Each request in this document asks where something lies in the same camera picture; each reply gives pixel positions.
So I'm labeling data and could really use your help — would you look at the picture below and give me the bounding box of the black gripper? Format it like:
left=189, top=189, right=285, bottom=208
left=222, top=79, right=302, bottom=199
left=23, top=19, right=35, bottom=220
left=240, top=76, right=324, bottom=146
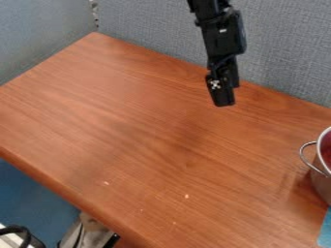
left=198, top=11, right=248, bottom=107

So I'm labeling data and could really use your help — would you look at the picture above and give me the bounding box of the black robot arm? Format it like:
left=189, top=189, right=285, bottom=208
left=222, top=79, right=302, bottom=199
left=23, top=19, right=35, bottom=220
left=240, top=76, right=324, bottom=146
left=188, top=0, right=248, bottom=107

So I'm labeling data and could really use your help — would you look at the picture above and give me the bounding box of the metal table leg bracket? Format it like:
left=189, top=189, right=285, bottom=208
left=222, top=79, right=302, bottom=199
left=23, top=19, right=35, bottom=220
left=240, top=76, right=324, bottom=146
left=58, top=212, right=121, bottom=248

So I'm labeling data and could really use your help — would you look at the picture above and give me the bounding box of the metal pot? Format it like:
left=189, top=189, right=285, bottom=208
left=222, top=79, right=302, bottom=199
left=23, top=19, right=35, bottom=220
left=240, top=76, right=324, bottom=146
left=300, top=126, right=331, bottom=206

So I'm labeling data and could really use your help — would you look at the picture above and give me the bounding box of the red object in pot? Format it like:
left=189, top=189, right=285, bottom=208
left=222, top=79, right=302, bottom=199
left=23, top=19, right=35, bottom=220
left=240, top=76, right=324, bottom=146
left=321, top=131, right=331, bottom=170

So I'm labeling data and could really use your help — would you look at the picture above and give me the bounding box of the black cable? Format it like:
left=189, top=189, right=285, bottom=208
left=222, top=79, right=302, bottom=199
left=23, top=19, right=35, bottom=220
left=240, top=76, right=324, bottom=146
left=0, top=225, right=33, bottom=248

